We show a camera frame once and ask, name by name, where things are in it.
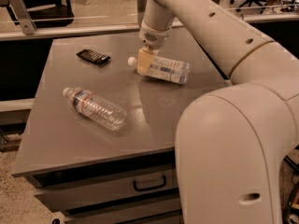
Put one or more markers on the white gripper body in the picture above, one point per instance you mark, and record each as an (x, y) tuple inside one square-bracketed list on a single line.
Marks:
[(152, 37)]

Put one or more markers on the clear plastic water bottle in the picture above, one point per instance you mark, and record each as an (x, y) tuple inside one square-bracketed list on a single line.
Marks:
[(96, 108)]

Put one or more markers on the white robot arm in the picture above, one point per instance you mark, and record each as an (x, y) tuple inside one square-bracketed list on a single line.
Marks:
[(231, 142)]

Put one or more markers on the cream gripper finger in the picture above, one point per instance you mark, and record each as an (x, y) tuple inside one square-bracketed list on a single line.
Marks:
[(145, 57)]

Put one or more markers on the blue label plastic bottle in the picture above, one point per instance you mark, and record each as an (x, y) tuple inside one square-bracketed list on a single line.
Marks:
[(164, 69)]

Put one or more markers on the black snack packet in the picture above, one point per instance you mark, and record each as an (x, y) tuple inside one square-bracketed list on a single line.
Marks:
[(93, 57)]

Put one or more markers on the grey metal bracket left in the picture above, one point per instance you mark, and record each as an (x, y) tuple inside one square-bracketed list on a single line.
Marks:
[(22, 15)]

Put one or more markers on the black office chair left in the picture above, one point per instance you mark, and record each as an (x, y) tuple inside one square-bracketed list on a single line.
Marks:
[(50, 13)]

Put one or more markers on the black drawer handle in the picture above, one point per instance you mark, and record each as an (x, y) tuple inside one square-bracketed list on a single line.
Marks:
[(148, 184)]

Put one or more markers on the grey metal bracket middle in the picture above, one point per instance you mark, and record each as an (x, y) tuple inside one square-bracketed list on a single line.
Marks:
[(141, 5)]

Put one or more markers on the grey drawer cabinet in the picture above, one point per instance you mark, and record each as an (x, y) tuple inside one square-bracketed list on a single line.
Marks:
[(86, 171)]

